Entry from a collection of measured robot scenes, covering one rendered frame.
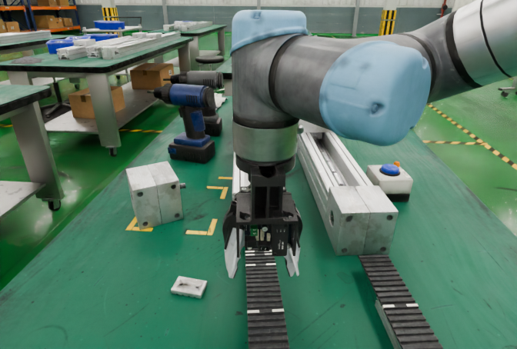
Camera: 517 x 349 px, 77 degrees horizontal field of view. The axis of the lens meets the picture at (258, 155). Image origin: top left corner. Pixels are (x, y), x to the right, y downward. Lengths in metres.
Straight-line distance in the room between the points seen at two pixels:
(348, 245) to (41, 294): 0.51
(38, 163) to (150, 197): 1.65
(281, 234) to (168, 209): 0.36
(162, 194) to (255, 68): 0.43
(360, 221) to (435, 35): 0.35
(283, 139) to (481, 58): 0.19
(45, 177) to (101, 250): 1.64
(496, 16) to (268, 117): 0.20
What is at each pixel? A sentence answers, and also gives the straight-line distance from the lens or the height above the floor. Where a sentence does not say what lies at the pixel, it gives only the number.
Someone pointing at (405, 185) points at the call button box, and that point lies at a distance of 0.81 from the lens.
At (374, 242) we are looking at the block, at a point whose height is 0.81.
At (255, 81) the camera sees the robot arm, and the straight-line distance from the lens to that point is 0.31.
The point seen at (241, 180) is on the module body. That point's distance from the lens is 0.68.
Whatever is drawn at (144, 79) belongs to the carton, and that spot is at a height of 0.35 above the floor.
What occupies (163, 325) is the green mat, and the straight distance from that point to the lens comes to 0.54.
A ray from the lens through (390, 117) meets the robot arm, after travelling 0.24.
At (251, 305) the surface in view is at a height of 0.82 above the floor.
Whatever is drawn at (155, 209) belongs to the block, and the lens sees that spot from 0.70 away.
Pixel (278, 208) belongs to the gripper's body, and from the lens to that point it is 0.38.
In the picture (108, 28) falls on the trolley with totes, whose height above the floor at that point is 0.88.
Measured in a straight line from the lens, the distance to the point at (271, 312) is 0.49.
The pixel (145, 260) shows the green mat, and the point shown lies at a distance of 0.64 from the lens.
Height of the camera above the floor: 1.20
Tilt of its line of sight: 25 degrees down
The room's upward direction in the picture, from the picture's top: straight up
